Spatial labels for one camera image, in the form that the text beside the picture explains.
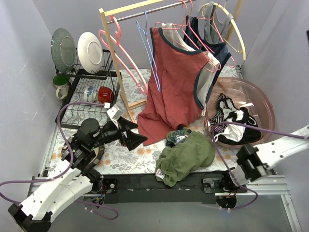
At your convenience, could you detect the green tank top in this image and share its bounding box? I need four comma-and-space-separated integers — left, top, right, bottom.
155, 127, 215, 187

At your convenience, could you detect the blue wire hanger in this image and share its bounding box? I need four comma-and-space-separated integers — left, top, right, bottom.
136, 10, 161, 92

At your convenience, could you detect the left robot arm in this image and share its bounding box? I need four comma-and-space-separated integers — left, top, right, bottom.
8, 117, 147, 232

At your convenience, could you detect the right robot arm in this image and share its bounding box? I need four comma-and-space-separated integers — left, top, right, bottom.
218, 126, 309, 192

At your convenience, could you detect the red tank top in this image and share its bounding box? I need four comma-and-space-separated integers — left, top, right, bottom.
138, 28, 209, 146

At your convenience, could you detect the pink plastic hanger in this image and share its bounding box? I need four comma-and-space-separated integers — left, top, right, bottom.
98, 14, 148, 96

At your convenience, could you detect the white tank top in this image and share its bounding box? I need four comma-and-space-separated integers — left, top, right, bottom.
162, 23, 216, 116

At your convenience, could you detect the navy tank top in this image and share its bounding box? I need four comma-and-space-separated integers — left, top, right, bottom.
183, 16, 231, 80

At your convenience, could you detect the grey tank top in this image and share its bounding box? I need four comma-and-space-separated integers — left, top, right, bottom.
204, 1, 233, 44

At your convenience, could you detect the cream wooden hanger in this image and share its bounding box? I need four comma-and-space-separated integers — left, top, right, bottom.
198, 0, 246, 61

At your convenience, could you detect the brown rimmed plate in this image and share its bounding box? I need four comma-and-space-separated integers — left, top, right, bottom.
71, 144, 105, 170

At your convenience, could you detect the wooden clothes rack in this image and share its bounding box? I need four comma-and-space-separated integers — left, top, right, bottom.
98, 0, 246, 124

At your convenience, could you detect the red bowl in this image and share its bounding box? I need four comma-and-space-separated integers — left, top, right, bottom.
98, 86, 114, 103

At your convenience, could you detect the blue white cup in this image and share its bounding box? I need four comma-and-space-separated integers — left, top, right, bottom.
83, 86, 98, 102

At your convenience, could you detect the black dish rack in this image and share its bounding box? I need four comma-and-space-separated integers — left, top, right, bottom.
56, 49, 120, 129

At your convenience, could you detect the green mug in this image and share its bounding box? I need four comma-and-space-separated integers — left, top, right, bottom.
53, 75, 70, 100

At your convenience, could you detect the white plate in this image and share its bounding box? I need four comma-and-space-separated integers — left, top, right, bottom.
77, 32, 103, 74

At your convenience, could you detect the striped garment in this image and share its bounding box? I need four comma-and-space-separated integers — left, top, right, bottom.
209, 93, 238, 134

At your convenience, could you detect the green patterned plate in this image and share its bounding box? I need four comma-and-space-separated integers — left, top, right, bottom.
51, 28, 76, 73

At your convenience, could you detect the black white garment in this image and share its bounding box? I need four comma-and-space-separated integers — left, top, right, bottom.
214, 107, 262, 145

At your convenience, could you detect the pink laundry basin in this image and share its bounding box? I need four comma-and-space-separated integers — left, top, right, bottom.
206, 77, 275, 148

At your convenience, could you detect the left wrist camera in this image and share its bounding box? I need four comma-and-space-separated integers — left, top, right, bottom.
107, 104, 123, 120

